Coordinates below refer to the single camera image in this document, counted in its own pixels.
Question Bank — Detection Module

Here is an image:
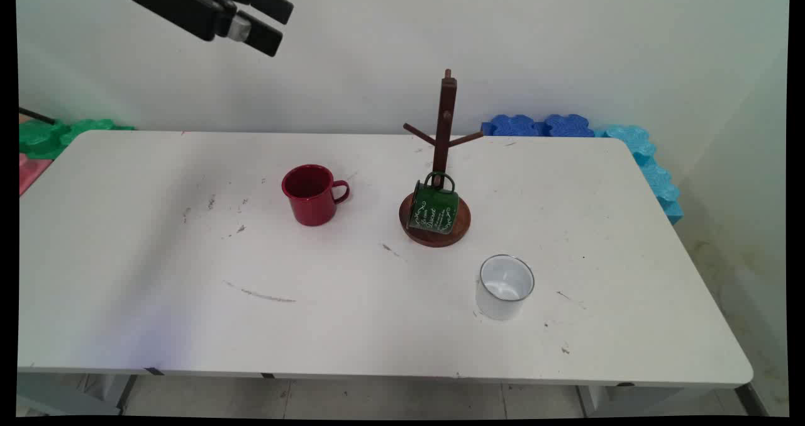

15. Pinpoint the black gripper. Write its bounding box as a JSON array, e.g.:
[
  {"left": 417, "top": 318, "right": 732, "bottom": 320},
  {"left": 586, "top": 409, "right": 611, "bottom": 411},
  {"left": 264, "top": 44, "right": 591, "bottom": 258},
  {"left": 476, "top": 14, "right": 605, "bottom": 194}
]
[{"left": 110, "top": 0, "right": 295, "bottom": 58}]

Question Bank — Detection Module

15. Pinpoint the green enamel mug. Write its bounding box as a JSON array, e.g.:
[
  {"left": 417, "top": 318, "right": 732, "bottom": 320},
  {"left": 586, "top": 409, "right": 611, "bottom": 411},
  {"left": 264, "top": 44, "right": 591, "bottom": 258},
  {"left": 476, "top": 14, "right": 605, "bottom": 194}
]
[{"left": 407, "top": 171, "right": 460, "bottom": 235}]

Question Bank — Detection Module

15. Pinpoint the red enamel mug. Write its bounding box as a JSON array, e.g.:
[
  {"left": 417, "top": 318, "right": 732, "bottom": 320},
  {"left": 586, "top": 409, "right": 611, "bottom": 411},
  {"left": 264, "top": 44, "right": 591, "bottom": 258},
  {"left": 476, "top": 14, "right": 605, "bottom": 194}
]
[{"left": 281, "top": 164, "right": 350, "bottom": 227}]

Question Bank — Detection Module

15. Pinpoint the brown wooden mug tree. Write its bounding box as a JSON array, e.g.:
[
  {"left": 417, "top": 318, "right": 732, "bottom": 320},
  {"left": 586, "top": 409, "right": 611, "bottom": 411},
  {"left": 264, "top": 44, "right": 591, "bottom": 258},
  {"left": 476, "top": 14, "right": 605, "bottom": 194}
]
[{"left": 399, "top": 69, "right": 485, "bottom": 249}]

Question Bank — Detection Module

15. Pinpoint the green foam mat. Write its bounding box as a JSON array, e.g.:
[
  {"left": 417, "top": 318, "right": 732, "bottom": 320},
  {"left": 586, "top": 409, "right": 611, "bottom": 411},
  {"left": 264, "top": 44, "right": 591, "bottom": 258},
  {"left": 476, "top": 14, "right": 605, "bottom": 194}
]
[{"left": 19, "top": 119, "right": 136, "bottom": 160}]

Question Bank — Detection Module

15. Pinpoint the dark blue foam mat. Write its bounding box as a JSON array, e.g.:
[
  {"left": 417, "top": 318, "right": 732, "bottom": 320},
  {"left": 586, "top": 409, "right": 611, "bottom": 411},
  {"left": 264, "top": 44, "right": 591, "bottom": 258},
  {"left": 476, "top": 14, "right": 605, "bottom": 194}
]
[
  {"left": 481, "top": 114, "right": 546, "bottom": 138},
  {"left": 544, "top": 114, "right": 596, "bottom": 138}
]

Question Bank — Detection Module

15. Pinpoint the pink foam mat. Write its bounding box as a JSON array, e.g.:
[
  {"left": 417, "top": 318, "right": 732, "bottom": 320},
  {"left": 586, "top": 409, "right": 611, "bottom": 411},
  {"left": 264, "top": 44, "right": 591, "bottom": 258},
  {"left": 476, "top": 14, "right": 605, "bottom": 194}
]
[{"left": 19, "top": 154, "right": 54, "bottom": 196}]

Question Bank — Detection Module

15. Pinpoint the white enamel mug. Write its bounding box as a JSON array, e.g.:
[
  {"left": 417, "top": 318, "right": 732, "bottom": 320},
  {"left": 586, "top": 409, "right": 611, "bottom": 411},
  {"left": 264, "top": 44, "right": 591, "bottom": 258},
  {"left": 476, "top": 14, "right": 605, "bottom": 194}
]
[{"left": 475, "top": 254, "right": 536, "bottom": 321}]

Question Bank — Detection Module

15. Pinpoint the light blue foam mat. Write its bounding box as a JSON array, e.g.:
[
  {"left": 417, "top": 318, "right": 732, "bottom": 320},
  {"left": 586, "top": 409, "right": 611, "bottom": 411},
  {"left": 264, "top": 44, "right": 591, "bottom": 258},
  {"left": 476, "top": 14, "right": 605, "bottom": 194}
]
[
  {"left": 640, "top": 162, "right": 685, "bottom": 225},
  {"left": 597, "top": 124, "right": 657, "bottom": 166}
]

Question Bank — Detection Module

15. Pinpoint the grey table leg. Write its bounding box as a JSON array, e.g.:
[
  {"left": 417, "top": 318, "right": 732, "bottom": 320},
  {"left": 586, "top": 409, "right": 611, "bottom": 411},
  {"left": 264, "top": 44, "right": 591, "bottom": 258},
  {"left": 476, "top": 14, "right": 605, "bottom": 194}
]
[
  {"left": 575, "top": 384, "right": 714, "bottom": 417},
  {"left": 18, "top": 373, "right": 136, "bottom": 417}
]

